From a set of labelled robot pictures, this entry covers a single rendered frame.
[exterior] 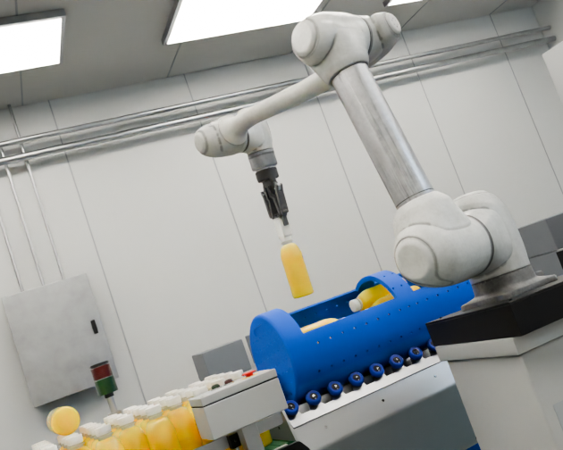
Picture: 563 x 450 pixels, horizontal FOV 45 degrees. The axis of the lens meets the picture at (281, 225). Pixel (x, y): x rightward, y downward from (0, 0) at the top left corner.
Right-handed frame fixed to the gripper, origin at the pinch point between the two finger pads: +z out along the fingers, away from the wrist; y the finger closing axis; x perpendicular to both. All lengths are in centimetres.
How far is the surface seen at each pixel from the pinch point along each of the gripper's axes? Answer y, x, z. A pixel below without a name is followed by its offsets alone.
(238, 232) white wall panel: 323, -114, -16
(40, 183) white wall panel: 338, 26, -94
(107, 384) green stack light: 17, 65, 32
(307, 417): -29, 23, 53
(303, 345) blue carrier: -29.2, 18.5, 34.4
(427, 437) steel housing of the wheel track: -29, -12, 73
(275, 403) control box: -50, 39, 41
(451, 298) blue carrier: -29, -36, 37
